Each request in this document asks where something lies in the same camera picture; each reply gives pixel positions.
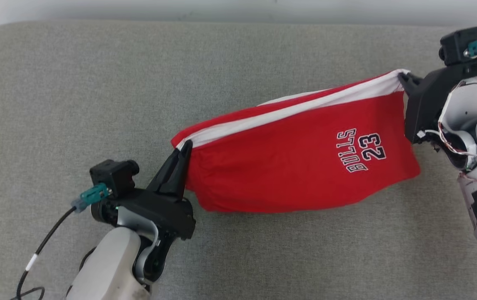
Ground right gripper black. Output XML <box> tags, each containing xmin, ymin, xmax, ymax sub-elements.
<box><xmin>398</xmin><ymin>62</ymin><xmax>477</xmax><ymax>145</ymax></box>

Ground red and white basketball shorts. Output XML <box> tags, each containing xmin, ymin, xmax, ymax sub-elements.
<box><xmin>171</xmin><ymin>69</ymin><xmax>421</xmax><ymax>214</ymax></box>

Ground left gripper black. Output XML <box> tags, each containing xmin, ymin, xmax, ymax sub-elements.
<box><xmin>117</xmin><ymin>140</ymin><xmax>197</xmax><ymax>240</ymax></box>

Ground red white twisted wires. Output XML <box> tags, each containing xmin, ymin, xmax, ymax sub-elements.
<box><xmin>417</xmin><ymin>81</ymin><xmax>477</xmax><ymax>188</ymax></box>

